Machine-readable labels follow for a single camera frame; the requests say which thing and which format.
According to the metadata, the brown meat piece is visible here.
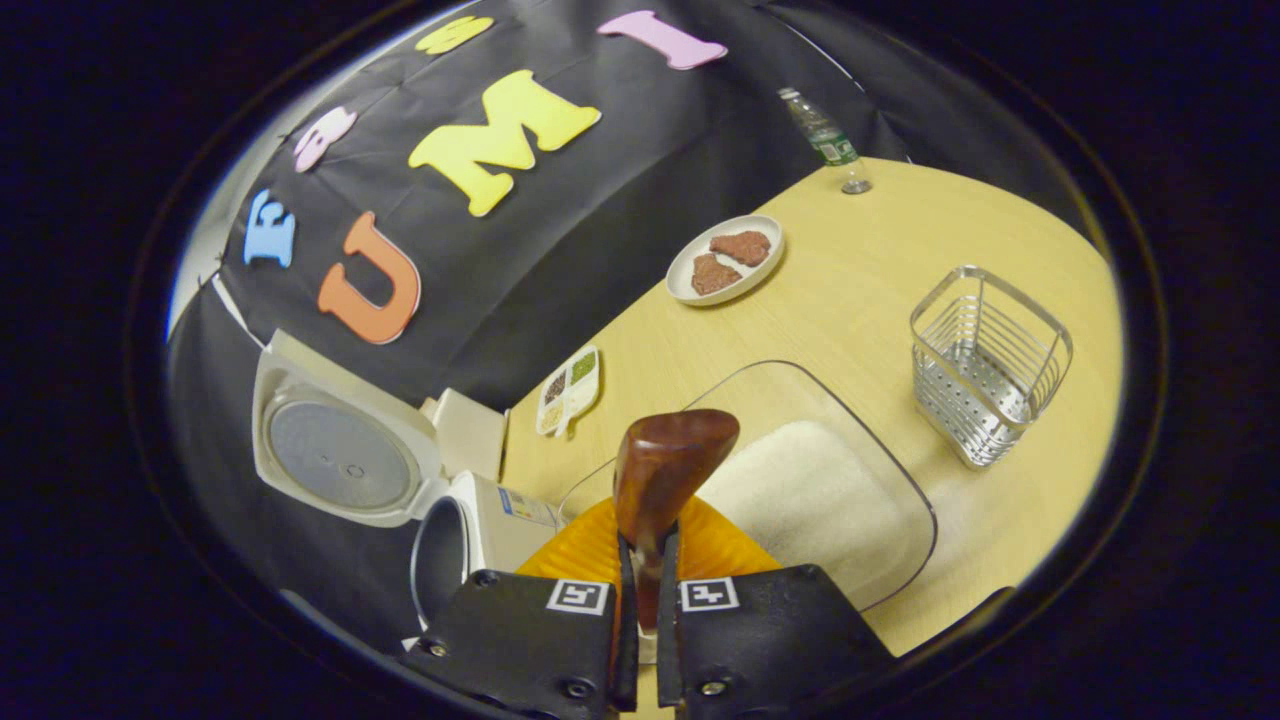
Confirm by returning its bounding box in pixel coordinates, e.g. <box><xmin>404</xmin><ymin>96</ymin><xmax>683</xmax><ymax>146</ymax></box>
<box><xmin>709</xmin><ymin>230</ymin><xmax>773</xmax><ymax>268</ymax></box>
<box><xmin>690</xmin><ymin>253</ymin><xmax>743</xmax><ymax>297</ymax></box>

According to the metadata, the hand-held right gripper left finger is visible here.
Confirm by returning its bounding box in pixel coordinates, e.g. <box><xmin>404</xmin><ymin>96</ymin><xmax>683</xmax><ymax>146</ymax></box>
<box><xmin>400</xmin><ymin>497</ymin><xmax>641</xmax><ymax>720</ymax></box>

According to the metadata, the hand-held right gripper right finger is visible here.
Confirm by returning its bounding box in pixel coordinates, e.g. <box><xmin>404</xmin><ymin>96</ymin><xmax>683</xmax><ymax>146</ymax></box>
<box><xmin>655</xmin><ymin>497</ymin><xmax>896</xmax><ymax>720</ymax></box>

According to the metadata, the white rice cooker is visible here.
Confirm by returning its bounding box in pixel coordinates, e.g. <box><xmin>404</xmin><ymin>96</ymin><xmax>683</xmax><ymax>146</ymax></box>
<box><xmin>250</xmin><ymin>328</ymin><xmax>569</xmax><ymax>633</ymax></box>

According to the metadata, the clear plastic water bottle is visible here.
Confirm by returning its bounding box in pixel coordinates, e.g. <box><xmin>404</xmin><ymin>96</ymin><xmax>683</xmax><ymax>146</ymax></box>
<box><xmin>778</xmin><ymin>86</ymin><xmax>874</xmax><ymax>196</ymax></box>

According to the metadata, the white round plate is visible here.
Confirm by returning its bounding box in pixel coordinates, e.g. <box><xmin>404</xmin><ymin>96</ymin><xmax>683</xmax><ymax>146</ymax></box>
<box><xmin>665</xmin><ymin>214</ymin><xmax>786</xmax><ymax>307</ymax></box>

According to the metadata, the clear glass tray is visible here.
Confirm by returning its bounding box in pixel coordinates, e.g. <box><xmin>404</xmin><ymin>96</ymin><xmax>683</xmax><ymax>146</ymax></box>
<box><xmin>555</xmin><ymin>360</ymin><xmax>939</xmax><ymax>613</ymax></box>

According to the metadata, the metal wire chopstick holder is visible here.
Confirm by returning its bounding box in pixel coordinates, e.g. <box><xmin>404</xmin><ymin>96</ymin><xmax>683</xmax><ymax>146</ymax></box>
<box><xmin>909</xmin><ymin>264</ymin><xmax>1074</xmax><ymax>471</ymax></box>

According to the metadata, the brown wooden spoon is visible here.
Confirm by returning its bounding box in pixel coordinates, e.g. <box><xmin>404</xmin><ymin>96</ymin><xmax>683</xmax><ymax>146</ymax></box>
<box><xmin>612</xmin><ymin>408</ymin><xmax>742</xmax><ymax>633</ymax></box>

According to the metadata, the white divided grain dish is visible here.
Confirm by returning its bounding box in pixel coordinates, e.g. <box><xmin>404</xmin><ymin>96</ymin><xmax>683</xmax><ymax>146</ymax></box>
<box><xmin>535</xmin><ymin>345</ymin><xmax>602</xmax><ymax>441</ymax></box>

